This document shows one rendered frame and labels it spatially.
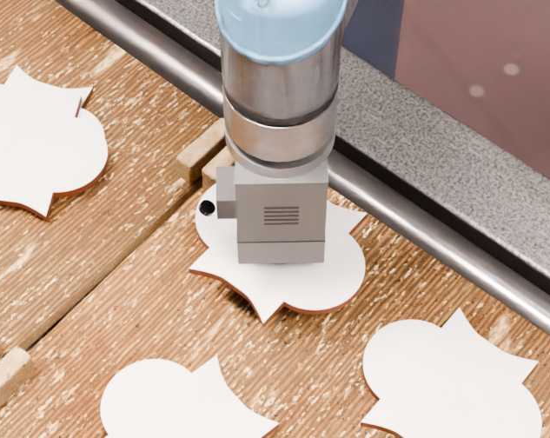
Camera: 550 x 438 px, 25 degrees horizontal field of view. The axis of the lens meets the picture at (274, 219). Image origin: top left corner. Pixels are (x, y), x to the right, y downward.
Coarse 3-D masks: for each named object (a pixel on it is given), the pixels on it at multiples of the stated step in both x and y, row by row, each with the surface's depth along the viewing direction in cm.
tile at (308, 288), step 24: (216, 216) 99; (336, 216) 99; (360, 216) 99; (216, 240) 98; (336, 240) 98; (216, 264) 97; (240, 264) 97; (264, 264) 97; (288, 264) 97; (312, 264) 97; (336, 264) 97; (360, 264) 97; (240, 288) 96; (264, 288) 96; (288, 288) 96; (312, 288) 96; (336, 288) 96; (360, 288) 96; (264, 312) 94; (312, 312) 95
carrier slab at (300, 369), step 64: (128, 256) 103; (192, 256) 103; (384, 256) 103; (64, 320) 100; (128, 320) 100; (192, 320) 100; (256, 320) 100; (320, 320) 100; (384, 320) 100; (512, 320) 100; (64, 384) 97; (256, 384) 97; (320, 384) 97
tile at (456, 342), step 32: (416, 320) 99; (448, 320) 99; (384, 352) 97; (416, 352) 97; (448, 352) 97; (480, 352) 97; (384, 384) 96; (416, 384) 96; (448, 384) 96; (480, 384) 96; (512, 384) 96; (384, 416) 94; (416, 416) 94; (448, 416) 94; (480, 416) 94; (512, 416) 94
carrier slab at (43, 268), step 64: (0, 0) 118; (0, 64) 114; (64, 64) 114; (128, 64) 114; (128, 128) 110; (192, 128) 110; (128, 192) 106; (192, 192) 107; (0, 256) 103; (64, 256) 103; (0, 320) 100
